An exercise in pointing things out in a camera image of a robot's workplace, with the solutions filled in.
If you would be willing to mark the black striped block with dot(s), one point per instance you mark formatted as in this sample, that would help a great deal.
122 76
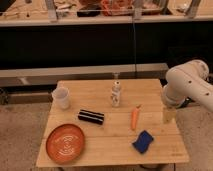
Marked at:
89 116

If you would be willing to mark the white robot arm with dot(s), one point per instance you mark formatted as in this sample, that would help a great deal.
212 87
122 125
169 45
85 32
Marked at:
186 80

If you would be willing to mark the long background shelf bench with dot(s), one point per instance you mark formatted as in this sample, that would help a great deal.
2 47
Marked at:
49 76

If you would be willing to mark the wooden table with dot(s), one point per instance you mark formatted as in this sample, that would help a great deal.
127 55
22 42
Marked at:
111 142

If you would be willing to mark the white plastic bottle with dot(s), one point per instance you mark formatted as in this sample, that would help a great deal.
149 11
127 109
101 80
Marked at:
115 94

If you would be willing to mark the blue sponge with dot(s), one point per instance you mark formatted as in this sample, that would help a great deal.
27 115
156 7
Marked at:
143 141

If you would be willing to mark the white plastic cup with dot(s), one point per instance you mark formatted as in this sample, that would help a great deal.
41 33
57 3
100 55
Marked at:
61 97

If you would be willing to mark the orange carrot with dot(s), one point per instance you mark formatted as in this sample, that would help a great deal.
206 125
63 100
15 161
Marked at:
134 117

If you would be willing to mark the orange round plate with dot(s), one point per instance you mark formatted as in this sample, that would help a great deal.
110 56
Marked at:
65 143

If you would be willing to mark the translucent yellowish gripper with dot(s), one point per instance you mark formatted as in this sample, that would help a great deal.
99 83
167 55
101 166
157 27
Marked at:
168 115

